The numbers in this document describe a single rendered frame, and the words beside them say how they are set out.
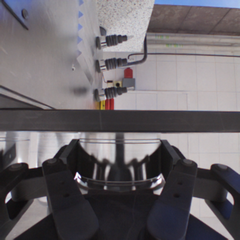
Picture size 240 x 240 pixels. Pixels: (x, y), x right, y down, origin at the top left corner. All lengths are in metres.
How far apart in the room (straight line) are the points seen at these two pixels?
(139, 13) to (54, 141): 0.35
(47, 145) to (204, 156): 1.67
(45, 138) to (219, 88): 1.83
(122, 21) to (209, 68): 1.57
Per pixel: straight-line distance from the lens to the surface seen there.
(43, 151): 0.28
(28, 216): 0.42
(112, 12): 0.47
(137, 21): 0.49
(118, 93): 0.33
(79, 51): 0.20
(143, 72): 1.75
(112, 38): 0.37
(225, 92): 1.99
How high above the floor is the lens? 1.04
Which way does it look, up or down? 5 degrees down
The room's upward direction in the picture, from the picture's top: 180 degrees counter-clockwise
